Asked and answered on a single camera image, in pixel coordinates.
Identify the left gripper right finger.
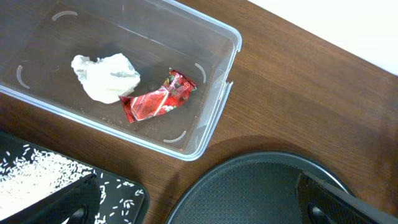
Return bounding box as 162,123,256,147
295,172,397,224

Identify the red snack wrapper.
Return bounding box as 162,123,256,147
119,69,197,123

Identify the white tissue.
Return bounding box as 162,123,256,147
71,53,141,104

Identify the round black serving tray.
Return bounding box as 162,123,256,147
166,151,351,223

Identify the pile of rice grains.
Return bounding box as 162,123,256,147
0,143,146,224

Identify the clear plastic bin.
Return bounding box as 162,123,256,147
1,1,242,161

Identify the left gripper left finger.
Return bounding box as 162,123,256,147
1,174,101,224

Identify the black rectangular tray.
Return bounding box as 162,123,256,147
0,132,150,224

